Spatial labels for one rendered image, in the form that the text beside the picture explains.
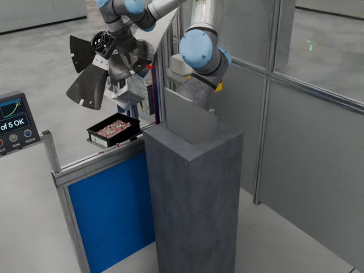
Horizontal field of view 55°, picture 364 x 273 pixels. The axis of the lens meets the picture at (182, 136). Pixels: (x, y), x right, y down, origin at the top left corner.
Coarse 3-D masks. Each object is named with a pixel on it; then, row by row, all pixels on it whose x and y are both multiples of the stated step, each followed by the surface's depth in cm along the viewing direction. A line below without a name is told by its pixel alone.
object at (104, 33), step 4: (100, 32) 188; (104, 32) 185; (96, 36) 190; (100, 36) 187; (104, 36) 186; (108, 36) 185; (96, 40) 189; (104, 40) 183; (108, 40) 184; (92, 44) 190; (96, 44) 187; (100, 44) 185; (104, 44) 183; (96, 48) 186; (100, 48) 184; (100, 52) 187
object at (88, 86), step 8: (88, 72) 190; (96, 72) 190; (104, 72) 191; (80, 80) 191; (88, 80) 190; (96, 80) 191; (104, 80) 191; (72, 88) 192; (80, 88) 191; (88, 88) 190; (96, 88) 190; (104, 88) 191; (72, 96) 192; (80, 96) 191; (88, 96) 190; (96, 96) 190; (88, 104) 190; (96, 104) 189
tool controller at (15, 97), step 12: (0, 96) 127; (12, 96) 124; (24, 96) 126; (0, 108) 122; (12, 108) 125; (24, 108) 127; (0, 120) 123; (12, 120) 125; (24, 120) 128; (0, 132) 124; (12, 132) 126; (36, 132) 131; (12, 144) 127; (24, 144) 129
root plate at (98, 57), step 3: (96, 54) 191; (96, 57) 191; (99, 57) 191; (102, 57) 191; (93, 60) 191; (96, 60) 191; (99, 60) 191; (102, 60) 191; (105, 60) 191; (93, 63) 191; (96, 63) 191; (99, 63) 191; (102, 63) 191; (105, 63) 192; (99, 66) 191; (102, 66) 191; (105, 66) 192; (108, 66) 192; (105, 69) 191
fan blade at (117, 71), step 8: (112, 56) 180; (112, 64) 175; (120, 64) 174; (136, 64) 172; (144, 64) 170; (112, 72) 172; (120, 72) 170; (128, 72) 169; (136, 72) 168; (112, 80) 169; (120, 80) 167
